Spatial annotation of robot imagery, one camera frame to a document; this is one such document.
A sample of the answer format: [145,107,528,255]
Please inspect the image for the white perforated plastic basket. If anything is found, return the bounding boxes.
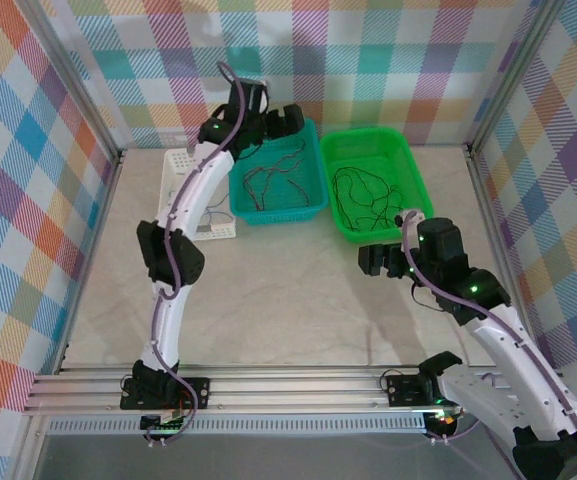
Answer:
[156,147,239,243]

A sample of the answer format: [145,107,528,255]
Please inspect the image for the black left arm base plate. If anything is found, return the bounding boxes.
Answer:
[119,377,211,412]

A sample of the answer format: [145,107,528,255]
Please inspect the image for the thin dark wire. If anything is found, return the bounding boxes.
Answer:
[347,169,404,231]
[331,167,394,231]
[355,199,404,232]

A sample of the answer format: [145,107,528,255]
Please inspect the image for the controller circuit board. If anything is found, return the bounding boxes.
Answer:
[425,408,462,429]
[140,409,192,435]

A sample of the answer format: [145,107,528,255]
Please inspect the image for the teal plastic mesh basket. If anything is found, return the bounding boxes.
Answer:
[227,119,332,227]

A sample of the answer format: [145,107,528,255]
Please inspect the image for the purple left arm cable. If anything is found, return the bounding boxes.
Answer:
[142,60,247,448]

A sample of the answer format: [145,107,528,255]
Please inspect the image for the slotted grey cable duct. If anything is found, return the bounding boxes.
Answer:
[46,417,429,435]

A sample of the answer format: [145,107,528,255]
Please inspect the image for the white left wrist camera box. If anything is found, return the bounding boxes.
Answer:
[227,79,273,114]

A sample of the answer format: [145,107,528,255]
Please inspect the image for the thin red wire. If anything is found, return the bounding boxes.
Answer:
[243,167,269,210]
[289,178,313,207]

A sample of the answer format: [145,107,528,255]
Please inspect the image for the aluminium side rail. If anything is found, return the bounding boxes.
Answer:
[55,149,127,376]
[465,144,542,371]

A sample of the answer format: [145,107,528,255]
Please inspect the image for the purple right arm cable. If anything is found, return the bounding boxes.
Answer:
[400,215,577,480]

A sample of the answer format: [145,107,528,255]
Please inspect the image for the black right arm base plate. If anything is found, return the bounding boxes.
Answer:
[385,373,479,407]

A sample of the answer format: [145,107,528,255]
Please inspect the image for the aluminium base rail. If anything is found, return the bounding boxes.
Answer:
[22,366,577,416]

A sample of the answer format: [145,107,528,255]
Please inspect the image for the green plastic mesh basket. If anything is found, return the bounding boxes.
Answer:
[319,127,434,245]

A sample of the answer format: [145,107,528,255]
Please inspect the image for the aluminium frame post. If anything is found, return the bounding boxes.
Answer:
[27,0,125,162]
[465,0,569,157]

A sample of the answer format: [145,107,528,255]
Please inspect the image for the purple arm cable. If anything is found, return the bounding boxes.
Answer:
[400,215,577,480]
[142,60,247,448]

